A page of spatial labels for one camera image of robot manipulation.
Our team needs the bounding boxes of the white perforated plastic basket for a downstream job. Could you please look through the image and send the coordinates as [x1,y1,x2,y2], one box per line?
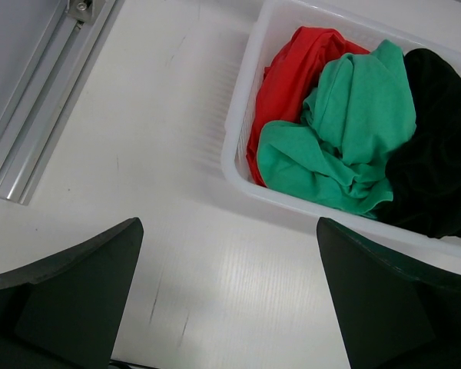
[221,1,461,258]

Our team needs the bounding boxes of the aluminium frame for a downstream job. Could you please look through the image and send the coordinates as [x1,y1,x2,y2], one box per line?
[0,1,122,205]

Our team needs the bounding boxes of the black tank top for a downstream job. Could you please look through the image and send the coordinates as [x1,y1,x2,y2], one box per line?
[376,48,461,238]

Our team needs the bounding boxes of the red tank top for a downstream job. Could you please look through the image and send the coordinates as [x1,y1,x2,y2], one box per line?
[247,26,369,187]

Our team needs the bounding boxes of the green tank top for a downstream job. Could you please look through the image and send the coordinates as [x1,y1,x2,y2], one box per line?
[257,40,416,218]

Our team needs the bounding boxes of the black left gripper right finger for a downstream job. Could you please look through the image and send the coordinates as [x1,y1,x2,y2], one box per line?
[317,218,461,368]

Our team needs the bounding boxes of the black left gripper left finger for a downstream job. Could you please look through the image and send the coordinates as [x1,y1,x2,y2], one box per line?
[0,218,144,368]

